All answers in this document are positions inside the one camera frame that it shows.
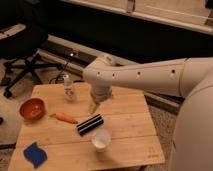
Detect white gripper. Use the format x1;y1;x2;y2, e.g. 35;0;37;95
88;85;112;114

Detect orange pepper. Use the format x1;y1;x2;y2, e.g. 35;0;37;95
51;112;78;124

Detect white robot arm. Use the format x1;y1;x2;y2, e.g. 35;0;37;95
83;56;213;171

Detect black striped rectangular block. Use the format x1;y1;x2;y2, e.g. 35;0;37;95
76;114;104;136

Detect clear plastic bottle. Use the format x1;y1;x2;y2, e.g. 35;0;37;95
63;74;76;101

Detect orange bowl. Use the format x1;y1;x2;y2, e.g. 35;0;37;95
19;98;45;121

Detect blue sponge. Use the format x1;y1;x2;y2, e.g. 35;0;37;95
23;142;47;168

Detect black office chair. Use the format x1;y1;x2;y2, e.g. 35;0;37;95
0;24;62;98

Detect black cable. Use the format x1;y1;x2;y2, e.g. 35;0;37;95
49;53;75;84

